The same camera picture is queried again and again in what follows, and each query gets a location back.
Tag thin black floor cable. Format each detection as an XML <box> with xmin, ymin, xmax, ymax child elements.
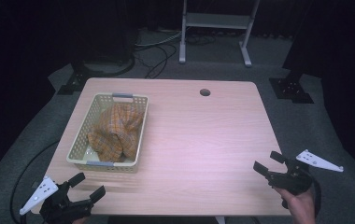
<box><xmin>135</xmin><ymin>43</ymin><xmax>178</xmax><ymax>79</ymax></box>

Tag black wrist strap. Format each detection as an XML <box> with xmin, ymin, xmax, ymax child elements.
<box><xmin>313</xmin><ymin>181</ymin><xmax>322</xmax><ymax>217</ymax></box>

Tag white metal stand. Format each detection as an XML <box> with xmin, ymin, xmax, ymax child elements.
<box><xmin>178</xmin><ymin>0</ymin><xmax>261</xmax><ymax>68</ymax></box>

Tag orange plaid cloth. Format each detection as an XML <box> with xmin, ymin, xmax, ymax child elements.
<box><xmin>87</xmin><ymin>103</ymin><xmax>145</xmax><ymax>162</ymax></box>

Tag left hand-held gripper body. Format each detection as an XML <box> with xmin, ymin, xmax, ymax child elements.
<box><xmin>19</xmin><ymin>175</ymin><xmax>93</xmax><ymax>224</ymax></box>

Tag person's right hand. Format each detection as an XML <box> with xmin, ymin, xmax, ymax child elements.
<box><xmin>273</xmin><ymin>187</ymin><xmax>317</xmax><ymax>224</ymax></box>

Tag thick black floor cable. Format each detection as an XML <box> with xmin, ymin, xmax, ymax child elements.
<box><xmin>85</xmin><ymin>54</ymin><xmax>136</xmax><ymax>78</ymax></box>

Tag cream plastic basket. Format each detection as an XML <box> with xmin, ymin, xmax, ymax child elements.
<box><xmin>66</xmin><ymin>92</ymin><xmax>149</xmax><ymax>174</ymax></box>

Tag grey floor cable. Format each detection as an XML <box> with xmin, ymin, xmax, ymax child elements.
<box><xmin>135</xmin><ymin>30</ymin><xmax>183</xmax><ymax>49</ymax></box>

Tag long black floor cable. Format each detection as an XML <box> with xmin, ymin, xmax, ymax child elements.
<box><xmin>9</xmin><ymin>140</ymin><xmax>60</xmax><ymax>224</ymax></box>

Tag black stand base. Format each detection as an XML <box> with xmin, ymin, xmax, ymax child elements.
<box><xmin>57</xmin><ymin>60</ymin><xmax>105</xmax><ymax>96</ymax></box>
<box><xmin>268</xmin><ymin>69</ymin><xmax>315</xmax><ymax>105</ymax></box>

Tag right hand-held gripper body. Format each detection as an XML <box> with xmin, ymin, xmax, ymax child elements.
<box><xmin>267</xmin><ymin>148</ymin><xmax>345</xmax><ymax>196</ymax></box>

